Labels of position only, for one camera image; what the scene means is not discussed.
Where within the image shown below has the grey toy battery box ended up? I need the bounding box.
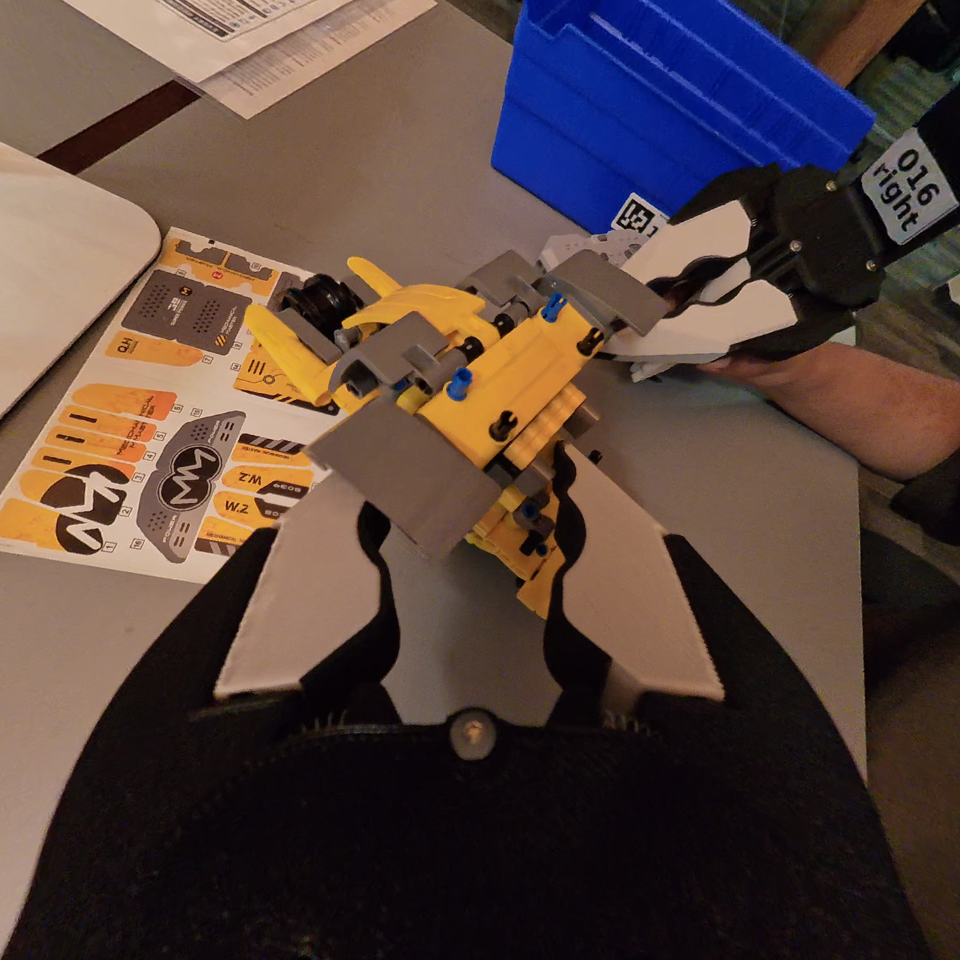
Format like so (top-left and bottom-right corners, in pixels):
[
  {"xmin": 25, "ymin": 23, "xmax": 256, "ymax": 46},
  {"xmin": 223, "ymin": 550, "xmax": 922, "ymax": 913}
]
[{"xmin": 536, "ymin": 231, "xmax": 661, "ymax": 273}]

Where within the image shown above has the person's right forearm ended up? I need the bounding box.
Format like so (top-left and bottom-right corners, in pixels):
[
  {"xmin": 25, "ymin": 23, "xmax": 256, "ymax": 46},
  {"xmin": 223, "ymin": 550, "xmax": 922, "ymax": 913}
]
[{"xmin": 701, "ymin": 341, "xmax": 960, "ymax": 483}]

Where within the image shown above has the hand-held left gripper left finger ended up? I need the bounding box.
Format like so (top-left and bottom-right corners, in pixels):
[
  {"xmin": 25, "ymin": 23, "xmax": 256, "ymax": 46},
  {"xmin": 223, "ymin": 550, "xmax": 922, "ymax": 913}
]
[{"xmin": 213, "ymin": 480, "xmax": 408, "ymax": 727}]

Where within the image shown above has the yellow building block vehicle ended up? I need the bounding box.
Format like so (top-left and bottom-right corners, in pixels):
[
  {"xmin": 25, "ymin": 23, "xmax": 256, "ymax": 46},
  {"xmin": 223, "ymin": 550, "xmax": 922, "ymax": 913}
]
[{"xmin": 246, "ymin": 251, "xmax": 669, "ymax": 620}]

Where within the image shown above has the person's dark clothing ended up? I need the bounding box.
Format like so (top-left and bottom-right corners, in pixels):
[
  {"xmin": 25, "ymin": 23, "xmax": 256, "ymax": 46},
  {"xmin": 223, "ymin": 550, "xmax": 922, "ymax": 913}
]
[{"xmin": 861, "ymin": 453, "xmax": 960, "ymax": 676}]

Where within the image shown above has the blue plastic bin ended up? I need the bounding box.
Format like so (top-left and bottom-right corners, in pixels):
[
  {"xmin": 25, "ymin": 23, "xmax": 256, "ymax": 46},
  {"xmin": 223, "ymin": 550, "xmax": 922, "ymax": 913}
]
[{"xmin": 491, "ymin": 0, "xmax": 877, "ymax": 235}]

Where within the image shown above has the printed paper sheet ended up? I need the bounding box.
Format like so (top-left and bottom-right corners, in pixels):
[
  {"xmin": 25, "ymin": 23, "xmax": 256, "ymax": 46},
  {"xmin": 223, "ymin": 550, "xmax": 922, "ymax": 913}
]
[
  {"xmin": 172, "ymin": 0, "xmax": 440, "ymax": 121},
  {"xmin": 63, "ymin": 0, "xmax": 354, "ymax": 84}
]

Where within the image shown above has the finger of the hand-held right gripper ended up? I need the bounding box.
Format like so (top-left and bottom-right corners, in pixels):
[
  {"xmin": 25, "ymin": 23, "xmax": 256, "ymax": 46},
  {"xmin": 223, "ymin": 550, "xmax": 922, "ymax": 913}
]
[
  {"xmin": 606, "ymin": 261, "xmax": 798, "ymax": 382},
  {"xmin": 621, "ymin": 199, "xmax": 756, "ymax": 292}
]

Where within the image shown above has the square printed marker tag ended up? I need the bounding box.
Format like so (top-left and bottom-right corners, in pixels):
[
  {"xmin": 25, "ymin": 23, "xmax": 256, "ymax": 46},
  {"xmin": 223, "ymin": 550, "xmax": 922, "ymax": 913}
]
[{"xmin": 611, "ymin": 193, "xmax": 670, "ymax": 238}]

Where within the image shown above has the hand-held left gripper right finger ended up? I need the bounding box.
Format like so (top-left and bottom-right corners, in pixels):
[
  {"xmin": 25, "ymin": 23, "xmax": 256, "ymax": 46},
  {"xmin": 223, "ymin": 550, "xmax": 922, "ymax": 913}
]
[{"xmin": 541, "ymin": 442, "xmax": 727, "ymax": 727}]

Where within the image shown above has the white book stand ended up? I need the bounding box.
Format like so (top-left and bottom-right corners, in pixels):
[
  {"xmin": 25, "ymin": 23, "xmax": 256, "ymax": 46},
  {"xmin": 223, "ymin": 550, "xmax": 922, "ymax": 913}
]
[{"xmin": 0, "ymin": 142, "xmax": 163, "ymax": 418}]

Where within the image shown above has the printed sticker sheet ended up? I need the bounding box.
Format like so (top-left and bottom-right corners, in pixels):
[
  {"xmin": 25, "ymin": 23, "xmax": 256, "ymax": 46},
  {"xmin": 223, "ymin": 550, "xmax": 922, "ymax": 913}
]
[{"xmin": 0, "ymin": 225, "xmax": 354, "ymax": 586}]

